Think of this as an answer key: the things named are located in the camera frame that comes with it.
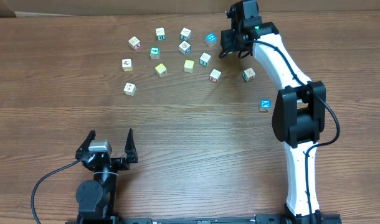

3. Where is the wooden block teal front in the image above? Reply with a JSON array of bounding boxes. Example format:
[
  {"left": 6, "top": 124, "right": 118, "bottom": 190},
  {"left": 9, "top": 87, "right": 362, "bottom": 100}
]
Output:
[{"left": 199, "top": 53, "right": 211, "bottom": 67}]

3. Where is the wooden block teal side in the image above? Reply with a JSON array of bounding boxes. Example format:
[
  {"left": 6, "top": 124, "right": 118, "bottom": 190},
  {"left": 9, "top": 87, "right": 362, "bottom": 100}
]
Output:
[{"left": 180, "top": 27, "right": 191, "bottom": 42}]

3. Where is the wooden block red side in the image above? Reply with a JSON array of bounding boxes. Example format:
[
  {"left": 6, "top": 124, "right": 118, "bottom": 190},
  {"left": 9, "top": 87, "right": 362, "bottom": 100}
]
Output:
[{"left": 209, "top": 69, "right": 221, "bottom": 83}]

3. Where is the wooden block green side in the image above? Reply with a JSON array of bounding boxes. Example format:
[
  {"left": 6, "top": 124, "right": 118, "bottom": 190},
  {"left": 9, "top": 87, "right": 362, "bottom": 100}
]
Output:
[
  {"left": 242, "top": 68, "right": 255, "bottom": 82},
  {"left": 155, "top": 27, "right": 166, "bottom": 41}
]

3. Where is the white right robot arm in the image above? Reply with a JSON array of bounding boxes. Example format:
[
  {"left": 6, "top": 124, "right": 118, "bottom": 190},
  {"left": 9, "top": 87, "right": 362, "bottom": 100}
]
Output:
[{"left": 219, "top": 1, "right": 326, "bottom": 223}]

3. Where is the wooden block green four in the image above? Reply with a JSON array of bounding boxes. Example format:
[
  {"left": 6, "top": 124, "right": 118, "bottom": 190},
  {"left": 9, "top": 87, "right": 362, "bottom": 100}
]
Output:
[{"left": 150, "top": 47, "right": 160, "bottom": 60}]

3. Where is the cardboard wall panel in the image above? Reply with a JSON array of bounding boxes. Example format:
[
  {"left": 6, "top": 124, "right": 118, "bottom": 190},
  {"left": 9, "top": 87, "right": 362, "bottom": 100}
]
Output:
[{"left": 0, "top": 0, "right": 380, "bottom": 17}]

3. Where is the wooden block blue side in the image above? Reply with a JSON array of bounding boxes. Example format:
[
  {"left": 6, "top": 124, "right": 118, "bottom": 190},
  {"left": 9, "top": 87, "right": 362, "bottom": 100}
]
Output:
[{"left": 179, "top": 40, "right": 191, "bottom": 55}]

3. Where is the wooden block orange side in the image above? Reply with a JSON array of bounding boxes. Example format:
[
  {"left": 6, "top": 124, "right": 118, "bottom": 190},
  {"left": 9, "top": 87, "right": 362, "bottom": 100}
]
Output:
[{"left": 123, "top": 83, "right": 136, "bottom": 96}]

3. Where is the wooden block red top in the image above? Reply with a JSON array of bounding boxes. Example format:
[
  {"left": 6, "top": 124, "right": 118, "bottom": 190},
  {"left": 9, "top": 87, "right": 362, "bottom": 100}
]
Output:
[{"left": 128, "top": 36, "right": 141, "bottom": 50}]

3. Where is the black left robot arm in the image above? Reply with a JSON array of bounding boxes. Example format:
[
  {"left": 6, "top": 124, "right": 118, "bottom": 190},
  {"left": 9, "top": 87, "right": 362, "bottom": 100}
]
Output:
[{"left": 75, "top": 130, "right": 138, "bottom": 223}]

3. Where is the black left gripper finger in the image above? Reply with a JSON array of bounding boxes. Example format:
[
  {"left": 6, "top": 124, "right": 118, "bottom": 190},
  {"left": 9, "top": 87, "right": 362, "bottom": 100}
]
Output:
[
  {"left": 75, "top": 130, "right": 96, "bottom": 159},
  {"left": 125, "top": 128, "right": 138, "bottom": 163}
]

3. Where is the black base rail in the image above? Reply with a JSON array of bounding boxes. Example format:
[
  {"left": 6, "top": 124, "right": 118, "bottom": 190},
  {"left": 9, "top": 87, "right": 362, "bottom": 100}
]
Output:
[{"left": 65, "top": 213, "right": 342, "bottom": 224}]

